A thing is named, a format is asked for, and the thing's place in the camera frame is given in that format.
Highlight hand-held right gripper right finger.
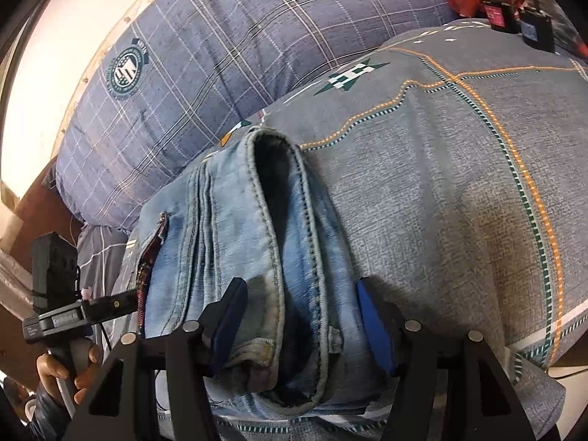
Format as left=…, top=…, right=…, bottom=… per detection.
left=356, top=278, right=552, bottom=441

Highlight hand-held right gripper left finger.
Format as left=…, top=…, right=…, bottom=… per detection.
left=69, top=277, right=251, bottom=441

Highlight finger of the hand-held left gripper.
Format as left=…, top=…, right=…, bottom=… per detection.
left=85, top=290, right=141, bottom=327

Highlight blue denim pants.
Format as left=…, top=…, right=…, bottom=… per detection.
left=122, top=126, right=400, bottom=423

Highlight person's left forearm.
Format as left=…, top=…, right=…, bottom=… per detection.
left=18, top=379, right=76, bottom=441

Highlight person's left hand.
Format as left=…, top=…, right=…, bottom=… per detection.
left=37, top=342, right=104, bottom=405

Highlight brown wooden headboard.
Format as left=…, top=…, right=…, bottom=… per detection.
left=9, top=163, right=86, bottom=262

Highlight grey star-printed quilt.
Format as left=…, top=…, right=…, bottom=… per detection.
left=216, top=18, right=588, bottom=441

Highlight blue plaid pillow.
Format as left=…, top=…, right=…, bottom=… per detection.
left=55, top=0, right=465, bottom=230

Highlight black box with red label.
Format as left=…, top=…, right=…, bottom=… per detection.
left=482, top=0, right=522, bottom=34

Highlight black box with blue label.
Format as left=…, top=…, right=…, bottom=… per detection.
left=519, top=9, right=557, bottom=53

